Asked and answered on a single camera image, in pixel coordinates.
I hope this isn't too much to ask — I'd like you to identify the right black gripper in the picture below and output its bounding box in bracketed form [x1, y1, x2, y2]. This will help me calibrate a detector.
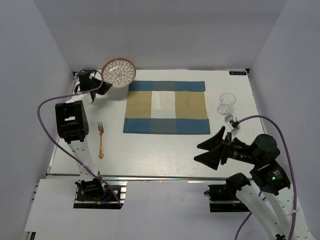
[193, 125, 261, 169]

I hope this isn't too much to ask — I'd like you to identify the floral ceramic plate orange rim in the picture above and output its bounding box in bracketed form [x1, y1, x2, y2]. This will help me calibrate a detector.
[101, 58, 137, 89]

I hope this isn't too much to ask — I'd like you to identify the clear drinking glass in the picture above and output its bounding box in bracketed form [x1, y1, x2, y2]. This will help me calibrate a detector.
[217, 92, 236, 114]

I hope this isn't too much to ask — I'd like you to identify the blue beige white cloth napkin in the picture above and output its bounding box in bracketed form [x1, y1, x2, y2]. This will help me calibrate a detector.
[123, 80, 211, 135]

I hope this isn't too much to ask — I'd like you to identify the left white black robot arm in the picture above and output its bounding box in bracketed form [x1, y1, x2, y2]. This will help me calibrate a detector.
[55, 69, 112, 182]

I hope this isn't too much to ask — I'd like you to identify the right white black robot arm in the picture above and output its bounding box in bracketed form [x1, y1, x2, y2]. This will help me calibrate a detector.
[194, 126, 314, 240]

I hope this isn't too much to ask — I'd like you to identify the gold fork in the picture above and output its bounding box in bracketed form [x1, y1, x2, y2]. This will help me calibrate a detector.
[97, 122, 104, 159]

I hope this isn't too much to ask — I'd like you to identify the right blue table sticker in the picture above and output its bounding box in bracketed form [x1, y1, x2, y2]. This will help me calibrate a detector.
[229, 71, 247, 76]

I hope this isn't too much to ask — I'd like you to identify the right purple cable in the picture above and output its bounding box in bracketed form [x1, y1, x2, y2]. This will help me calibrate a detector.
[234, 115, 300, 240]

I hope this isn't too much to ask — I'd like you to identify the purple cable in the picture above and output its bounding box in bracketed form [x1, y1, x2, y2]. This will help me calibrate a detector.
[36, 69, 123, 208]
[234, 115, 300, 240]

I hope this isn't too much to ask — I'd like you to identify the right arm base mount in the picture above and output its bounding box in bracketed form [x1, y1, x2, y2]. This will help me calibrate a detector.
[203, 184, 249, 213]

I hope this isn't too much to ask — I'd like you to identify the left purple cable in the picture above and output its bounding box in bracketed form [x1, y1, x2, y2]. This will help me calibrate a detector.
[36, 69, 123, 208]

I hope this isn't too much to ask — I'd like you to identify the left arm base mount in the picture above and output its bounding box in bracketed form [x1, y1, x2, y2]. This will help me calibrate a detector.
[73, 178, 126, 210]

